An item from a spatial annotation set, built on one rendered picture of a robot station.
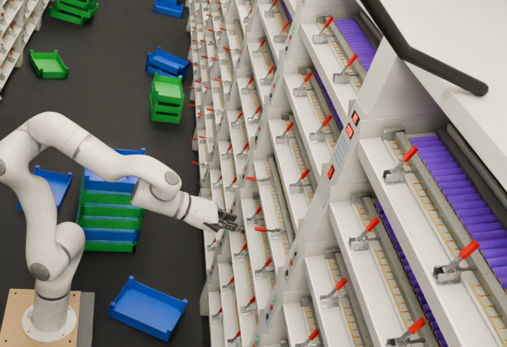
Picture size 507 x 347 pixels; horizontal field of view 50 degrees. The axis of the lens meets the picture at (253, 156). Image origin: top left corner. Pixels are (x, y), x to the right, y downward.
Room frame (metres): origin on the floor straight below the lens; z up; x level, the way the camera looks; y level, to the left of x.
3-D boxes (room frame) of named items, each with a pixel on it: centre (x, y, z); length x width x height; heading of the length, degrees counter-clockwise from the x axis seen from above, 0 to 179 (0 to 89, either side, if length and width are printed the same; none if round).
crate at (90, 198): (2.06, 0.60, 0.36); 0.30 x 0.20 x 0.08; 114
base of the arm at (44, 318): (1.27, 0.52, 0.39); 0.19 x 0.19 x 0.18
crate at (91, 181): (2.06, 0.60, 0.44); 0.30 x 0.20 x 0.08; 114
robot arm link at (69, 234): (1.31, 0.52, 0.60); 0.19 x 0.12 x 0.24; 177
